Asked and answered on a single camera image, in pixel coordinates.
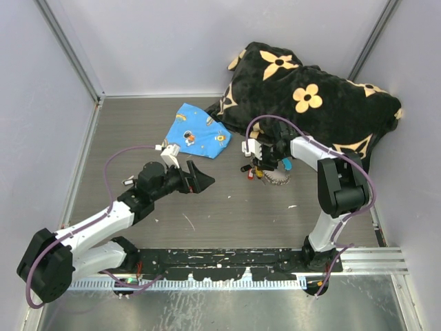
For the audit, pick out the blue space print cloth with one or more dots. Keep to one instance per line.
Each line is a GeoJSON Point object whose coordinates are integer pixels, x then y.
{"type": "Point", "coordinates": [197, 133]}

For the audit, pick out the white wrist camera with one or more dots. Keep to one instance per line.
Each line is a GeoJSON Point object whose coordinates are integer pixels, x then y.
{"type": "Point", "coordinates": [252, 148]}
{"type": "Point", "coordinates": [169, 154]}

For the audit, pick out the bunch of coloured keys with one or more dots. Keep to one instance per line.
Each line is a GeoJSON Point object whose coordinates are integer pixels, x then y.
{"type": "Point", "coordinates": [252, 172]}

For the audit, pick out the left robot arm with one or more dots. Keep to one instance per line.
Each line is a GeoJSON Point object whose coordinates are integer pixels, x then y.
{"type": "Point", "coordinates": [53, 260]}

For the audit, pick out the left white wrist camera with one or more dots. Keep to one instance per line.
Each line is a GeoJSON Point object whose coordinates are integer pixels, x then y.
{"type": "Point", "coordinates": [169, 154]}

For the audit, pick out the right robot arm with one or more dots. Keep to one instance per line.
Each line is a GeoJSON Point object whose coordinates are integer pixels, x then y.
{"type": "Point", "coordinates": [342, 187]}

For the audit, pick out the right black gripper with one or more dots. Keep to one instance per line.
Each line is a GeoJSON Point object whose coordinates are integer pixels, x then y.
{"type": "Point", "coordinates": [264, 165]}

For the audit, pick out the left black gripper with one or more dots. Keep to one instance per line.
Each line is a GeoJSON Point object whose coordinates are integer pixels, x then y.
{"type": "Point", "coordinates": [194, 181]}

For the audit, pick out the black floral plush pillow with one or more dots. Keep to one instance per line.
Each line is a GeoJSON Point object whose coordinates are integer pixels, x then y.
{"type": "Point", "coordinates": [338, 113]}

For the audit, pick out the aluminium frame rail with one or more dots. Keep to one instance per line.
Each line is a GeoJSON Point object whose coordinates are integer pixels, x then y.
{"type": "Point", "coordinates": [364, 261]}

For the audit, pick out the white blue large keyring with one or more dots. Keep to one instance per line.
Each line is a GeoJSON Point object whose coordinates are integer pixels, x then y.
{"type": "Point", "coordinates": [278, 176]}

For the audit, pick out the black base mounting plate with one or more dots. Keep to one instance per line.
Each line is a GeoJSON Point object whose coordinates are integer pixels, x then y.
{"type": "Point", "coordinates": [265, 264]}

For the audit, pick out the slotted cable duct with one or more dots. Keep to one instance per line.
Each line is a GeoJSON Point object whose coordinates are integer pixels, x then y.
{"type": "Point", "coordinates": [246, 283]}

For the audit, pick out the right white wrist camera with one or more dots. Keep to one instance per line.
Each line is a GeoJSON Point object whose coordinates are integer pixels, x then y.
{"type": "Point", "coordinates": [252, 148]}

